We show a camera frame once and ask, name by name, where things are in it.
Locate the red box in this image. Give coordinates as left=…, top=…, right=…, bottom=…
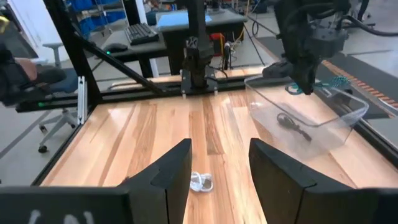
left=208, top=32, right=225, bottom=57

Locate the black table frame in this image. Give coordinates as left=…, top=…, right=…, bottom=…
left=15, top=0, right=398, bottom=187

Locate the black computer mouse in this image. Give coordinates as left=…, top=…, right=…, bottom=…
left=103, top=42, right=129, bottom=54

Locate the clear plastic bin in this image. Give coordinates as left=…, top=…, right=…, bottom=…
left=244, top=74, right=370, bottom=161

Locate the grey stool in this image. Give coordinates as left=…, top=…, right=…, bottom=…
left=42, top=42, right=64, bottom=68

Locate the black keyboard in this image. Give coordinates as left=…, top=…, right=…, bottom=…
left=124, top=22, right=160, bottom=47

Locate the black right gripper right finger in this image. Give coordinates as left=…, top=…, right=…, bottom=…
left=248, top=138, right=398, bottom=224

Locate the blue desk mat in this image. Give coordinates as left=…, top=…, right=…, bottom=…
left=155, top=12, right=213, bottom=32

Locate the silver aluminium extrusion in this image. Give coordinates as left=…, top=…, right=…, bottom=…
left=76, top=75, right=87, bottom=126

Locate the orange striped floor strip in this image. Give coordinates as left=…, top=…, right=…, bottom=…
left=322, top=60, right=398, bottom=109

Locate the teal braided USB-C cable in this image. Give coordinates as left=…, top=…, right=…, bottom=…
left=284, top=76, right=351, bottom=96

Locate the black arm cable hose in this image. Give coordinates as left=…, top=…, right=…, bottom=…
left=341, top=14, right=398, bottom=37

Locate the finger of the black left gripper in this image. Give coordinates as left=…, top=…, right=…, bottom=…
left=294, top=66, right=309, bottom=95
left=306, top=65, right=319, bottom=96

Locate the black office chair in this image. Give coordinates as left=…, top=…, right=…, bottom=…
left=15, top=67, right=80, bottom=154

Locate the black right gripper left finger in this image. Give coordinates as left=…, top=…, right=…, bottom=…
left=0, top=138, right=193, bottom=224

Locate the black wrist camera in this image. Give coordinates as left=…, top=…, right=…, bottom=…
left=309, top=29, right=349, bottom=60

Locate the black device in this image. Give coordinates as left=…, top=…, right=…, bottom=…
left=262, top=60, right=294, bottom=79

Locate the grey desk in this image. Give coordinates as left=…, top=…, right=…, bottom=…
left=93, top=8, right=249, bottom=78

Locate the black floor mat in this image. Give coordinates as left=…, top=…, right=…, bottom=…
left=257, top=35, right=398, bottom=119

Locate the blue storage bins shelf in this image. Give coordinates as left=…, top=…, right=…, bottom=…
left=63, top=0, right=127, bottom=37

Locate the person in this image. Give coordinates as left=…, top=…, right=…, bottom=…
left=0, top=42, right=40, bottom=106

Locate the white USB-C cable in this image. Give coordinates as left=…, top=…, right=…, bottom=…
left=189, top=170, right=214, bottom=193

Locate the black USB-C cable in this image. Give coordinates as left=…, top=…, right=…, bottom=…
left=275, top=112, right=313, bottom=143

